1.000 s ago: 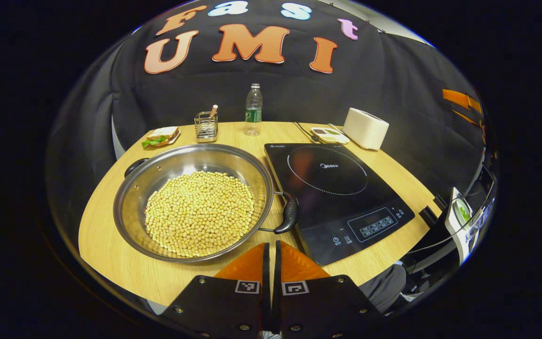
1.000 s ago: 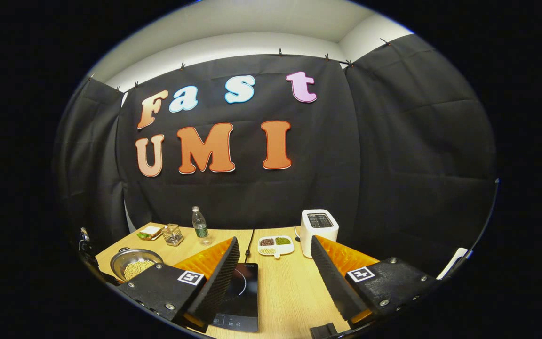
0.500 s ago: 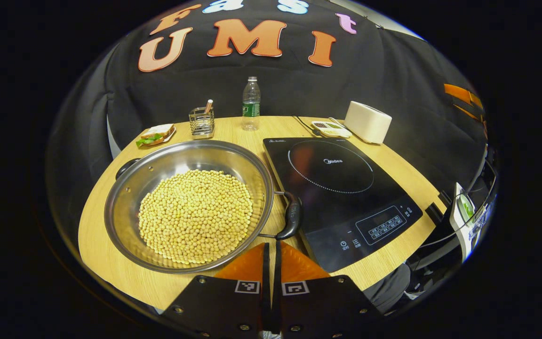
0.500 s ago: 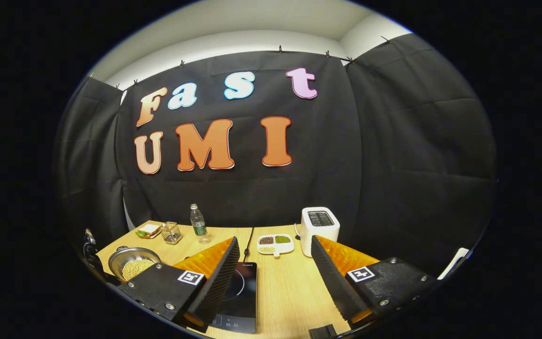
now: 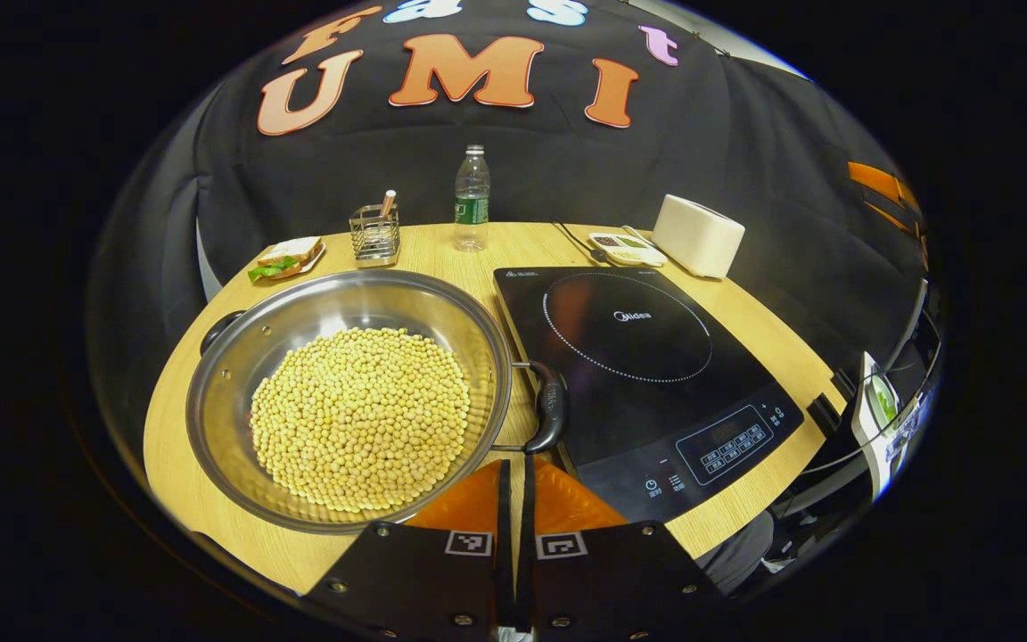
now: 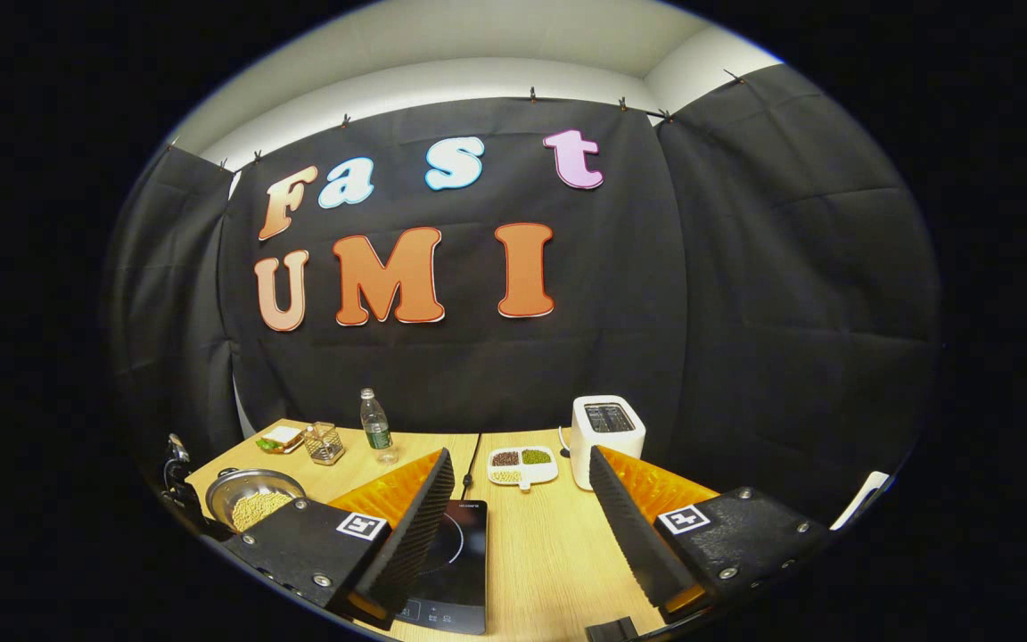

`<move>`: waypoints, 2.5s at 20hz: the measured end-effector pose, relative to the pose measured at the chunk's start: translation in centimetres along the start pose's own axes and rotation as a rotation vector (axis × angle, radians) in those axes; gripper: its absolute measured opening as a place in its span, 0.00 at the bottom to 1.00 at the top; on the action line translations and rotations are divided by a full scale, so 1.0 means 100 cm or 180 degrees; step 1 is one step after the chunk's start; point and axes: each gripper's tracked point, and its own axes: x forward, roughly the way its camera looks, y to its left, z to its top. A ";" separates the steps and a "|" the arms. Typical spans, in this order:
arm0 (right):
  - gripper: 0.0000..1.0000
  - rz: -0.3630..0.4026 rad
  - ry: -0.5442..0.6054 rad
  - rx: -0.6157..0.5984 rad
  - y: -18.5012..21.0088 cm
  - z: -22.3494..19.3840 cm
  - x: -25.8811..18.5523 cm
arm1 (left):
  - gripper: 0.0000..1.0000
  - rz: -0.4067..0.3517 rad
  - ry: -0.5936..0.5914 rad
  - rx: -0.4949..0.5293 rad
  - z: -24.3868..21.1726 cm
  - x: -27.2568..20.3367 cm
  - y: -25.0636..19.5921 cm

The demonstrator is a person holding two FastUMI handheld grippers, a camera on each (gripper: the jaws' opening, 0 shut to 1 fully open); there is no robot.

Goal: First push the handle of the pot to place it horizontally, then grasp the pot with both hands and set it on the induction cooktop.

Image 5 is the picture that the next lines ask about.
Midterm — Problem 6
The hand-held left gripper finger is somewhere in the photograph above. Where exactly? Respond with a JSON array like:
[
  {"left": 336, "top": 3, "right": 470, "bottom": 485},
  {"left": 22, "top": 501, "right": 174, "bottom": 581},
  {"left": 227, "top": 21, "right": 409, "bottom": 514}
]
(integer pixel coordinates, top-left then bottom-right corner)
[
  {"left": 515, "top": 455, "right": 728, "bottom": 641},
  {"left": 300, "top": 459, "right": 514, "bottom": 639}
]

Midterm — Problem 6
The black induction cooktop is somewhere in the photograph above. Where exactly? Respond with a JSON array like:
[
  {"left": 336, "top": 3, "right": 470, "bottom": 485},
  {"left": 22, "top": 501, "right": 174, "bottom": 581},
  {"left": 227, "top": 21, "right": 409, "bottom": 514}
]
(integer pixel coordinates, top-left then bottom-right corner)
[{"left": 493, "top": 266, "right": 806, "bottom": 524}]

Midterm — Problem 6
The pile of soybeans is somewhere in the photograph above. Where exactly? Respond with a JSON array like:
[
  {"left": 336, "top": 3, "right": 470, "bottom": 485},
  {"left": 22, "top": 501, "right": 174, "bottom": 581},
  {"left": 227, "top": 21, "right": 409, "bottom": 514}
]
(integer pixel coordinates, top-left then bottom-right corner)
[{"left": 250, "top": 326, "right": 472, "bottom": 514}]

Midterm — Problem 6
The stainless steel pot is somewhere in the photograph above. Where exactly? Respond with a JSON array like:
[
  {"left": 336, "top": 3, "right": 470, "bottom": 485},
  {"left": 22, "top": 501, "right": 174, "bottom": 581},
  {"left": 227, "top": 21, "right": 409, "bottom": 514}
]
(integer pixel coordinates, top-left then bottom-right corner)
[{"left": 185, "top": 269, "right": 568, "bottom": 536}]

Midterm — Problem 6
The white toaster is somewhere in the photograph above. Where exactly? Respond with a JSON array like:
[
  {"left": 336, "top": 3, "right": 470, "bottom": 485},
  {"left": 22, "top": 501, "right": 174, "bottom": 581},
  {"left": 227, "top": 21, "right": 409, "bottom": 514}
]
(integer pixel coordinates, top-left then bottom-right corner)
[{"left": 653, "top": 194, "right": 746, "bottom": 280}]

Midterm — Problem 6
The white device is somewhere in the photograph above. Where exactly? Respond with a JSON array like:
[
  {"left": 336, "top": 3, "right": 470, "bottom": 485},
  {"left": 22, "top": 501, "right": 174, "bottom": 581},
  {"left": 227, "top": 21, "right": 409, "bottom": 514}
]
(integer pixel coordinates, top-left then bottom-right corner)
[{"left": 850, "top": 350, "right": 935, "bottom": 500}]

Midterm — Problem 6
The white divided dish with beans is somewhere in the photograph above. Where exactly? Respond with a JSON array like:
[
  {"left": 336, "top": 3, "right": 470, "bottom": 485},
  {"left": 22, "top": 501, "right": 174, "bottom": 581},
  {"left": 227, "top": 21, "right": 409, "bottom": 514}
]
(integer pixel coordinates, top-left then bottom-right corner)
[{"left": 588, "top": 232, "right": 668, "bottom": 268}]

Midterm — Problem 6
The black backdrop cloth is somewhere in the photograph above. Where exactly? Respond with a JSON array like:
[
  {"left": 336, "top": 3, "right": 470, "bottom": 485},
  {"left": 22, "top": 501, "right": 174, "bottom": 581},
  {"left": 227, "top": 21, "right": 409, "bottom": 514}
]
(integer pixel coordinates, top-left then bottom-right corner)
[{"left": 86, "top": 0, "right": 933, "bottom": 447}]

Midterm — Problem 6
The clear plastic water bottle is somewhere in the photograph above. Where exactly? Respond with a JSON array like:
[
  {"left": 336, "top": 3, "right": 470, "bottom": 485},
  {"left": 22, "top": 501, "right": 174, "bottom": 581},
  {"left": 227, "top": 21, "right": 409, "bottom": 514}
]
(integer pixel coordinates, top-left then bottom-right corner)
[{"left": 453, "top": 144, "right": 492, "bottom": 253}]

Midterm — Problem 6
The small white plate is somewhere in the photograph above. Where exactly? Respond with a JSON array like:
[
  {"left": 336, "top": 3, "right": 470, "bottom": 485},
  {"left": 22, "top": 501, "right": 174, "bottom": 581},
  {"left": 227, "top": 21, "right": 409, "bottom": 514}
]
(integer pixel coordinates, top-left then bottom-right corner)
[{"left": 251, "top": 238, "right": 328, "bottom": 284}]

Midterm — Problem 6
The sandwich with lettuce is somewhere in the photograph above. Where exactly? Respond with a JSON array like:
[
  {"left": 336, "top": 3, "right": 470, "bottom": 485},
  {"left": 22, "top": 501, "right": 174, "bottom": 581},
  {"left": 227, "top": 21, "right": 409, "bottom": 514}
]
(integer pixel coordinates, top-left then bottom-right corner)
[{"left": 248, "top": 236, "right": 323, "bottom": 284}]

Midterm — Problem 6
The black power cable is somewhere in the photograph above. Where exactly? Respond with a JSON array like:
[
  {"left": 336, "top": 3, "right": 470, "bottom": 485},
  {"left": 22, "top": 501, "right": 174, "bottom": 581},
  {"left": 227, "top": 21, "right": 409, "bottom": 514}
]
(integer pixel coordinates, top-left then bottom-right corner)
[{"left": 552, "top": 221, "right": 608, "bottom": 266}]

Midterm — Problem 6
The metal wire basket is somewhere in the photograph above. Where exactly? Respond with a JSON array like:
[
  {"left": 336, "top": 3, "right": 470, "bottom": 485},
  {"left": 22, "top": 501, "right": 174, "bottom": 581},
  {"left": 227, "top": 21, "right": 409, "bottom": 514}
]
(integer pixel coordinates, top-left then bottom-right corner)
[{"left": 349, "top": 203, "right": 402, "bottom": 268}]

